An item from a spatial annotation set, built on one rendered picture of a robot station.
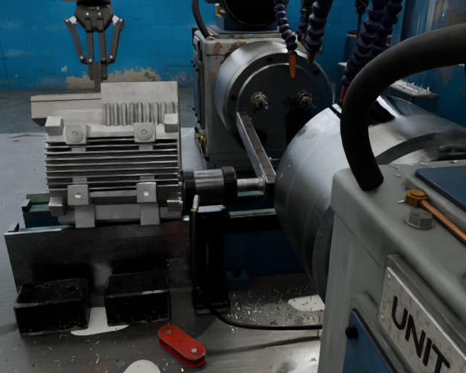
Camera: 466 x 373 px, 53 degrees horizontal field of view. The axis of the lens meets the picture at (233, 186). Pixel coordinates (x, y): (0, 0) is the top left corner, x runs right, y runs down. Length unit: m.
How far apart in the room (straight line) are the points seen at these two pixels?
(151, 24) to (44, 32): 1.31
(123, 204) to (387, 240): 0.52
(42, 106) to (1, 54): 5.63
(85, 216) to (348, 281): 0.48
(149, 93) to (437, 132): 0.45
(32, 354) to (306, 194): 0.47
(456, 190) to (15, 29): 6.37
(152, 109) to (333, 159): 0.35
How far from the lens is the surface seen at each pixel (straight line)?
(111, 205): 0.76
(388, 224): 0.31
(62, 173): 0.74
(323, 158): 0.52
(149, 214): 0.74
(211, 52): 1.21
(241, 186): 0.69
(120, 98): 0.77
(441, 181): 0.34
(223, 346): 0.73
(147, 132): 0.70
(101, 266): 0.82
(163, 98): 0.76
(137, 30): 6.29
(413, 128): 0.50
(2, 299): 0.90
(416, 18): 1.00
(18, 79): 6.67
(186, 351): 0.70
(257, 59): 1.01
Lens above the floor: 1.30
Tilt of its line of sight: 24 degrees down
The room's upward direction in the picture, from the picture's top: straight up
